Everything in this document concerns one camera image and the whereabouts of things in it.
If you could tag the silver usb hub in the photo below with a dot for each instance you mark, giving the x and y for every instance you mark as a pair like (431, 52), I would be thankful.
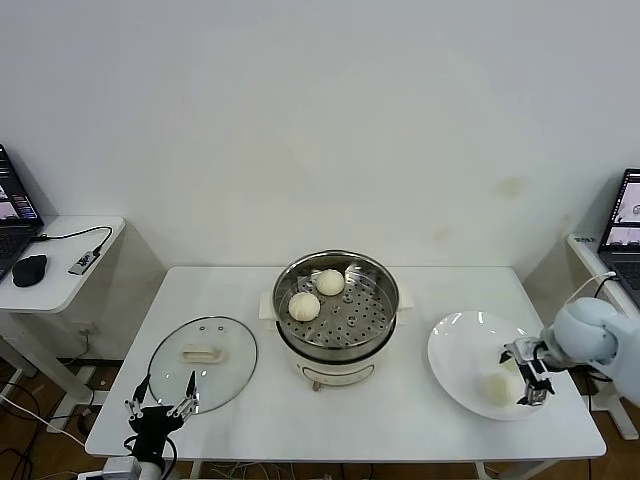
(83, 261)

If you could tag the black computer mouse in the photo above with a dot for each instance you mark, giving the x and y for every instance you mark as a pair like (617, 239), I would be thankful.
(30, 270)

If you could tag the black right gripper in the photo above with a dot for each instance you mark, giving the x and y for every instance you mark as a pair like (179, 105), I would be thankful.
(534, 362)

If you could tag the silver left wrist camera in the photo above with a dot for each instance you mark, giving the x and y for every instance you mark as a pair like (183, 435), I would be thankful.
(122, 469)

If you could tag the white steamed baozi bun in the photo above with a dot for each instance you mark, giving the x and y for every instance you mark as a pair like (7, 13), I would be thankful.
(330, 281)
(510, 368)
(492, 387)
(304, 306)

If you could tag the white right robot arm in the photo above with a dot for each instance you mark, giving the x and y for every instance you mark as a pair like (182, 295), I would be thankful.
(585, 330)

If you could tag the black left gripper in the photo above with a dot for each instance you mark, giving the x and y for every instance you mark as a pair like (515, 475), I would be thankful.
(152, 425)

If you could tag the stainless steel steamer basket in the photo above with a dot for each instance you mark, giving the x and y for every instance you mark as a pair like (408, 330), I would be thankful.
(360, 325)

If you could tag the cream electric cooking pot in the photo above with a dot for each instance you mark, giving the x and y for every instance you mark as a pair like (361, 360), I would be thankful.
(335, 372)

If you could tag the white wall socket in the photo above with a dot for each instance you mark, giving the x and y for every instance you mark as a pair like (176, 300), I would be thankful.
(86, 330)

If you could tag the white round plate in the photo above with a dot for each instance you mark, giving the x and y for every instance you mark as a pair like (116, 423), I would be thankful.
(450, 335)

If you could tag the grey open laptop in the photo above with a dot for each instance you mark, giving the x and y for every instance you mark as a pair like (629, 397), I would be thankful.
(620, 235)

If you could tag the white side table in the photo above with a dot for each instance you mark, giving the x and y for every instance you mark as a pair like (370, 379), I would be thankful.
(585, 255)
(65, 295)

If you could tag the black open laptop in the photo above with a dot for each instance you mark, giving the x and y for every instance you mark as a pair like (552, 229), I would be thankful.
(15, 200)

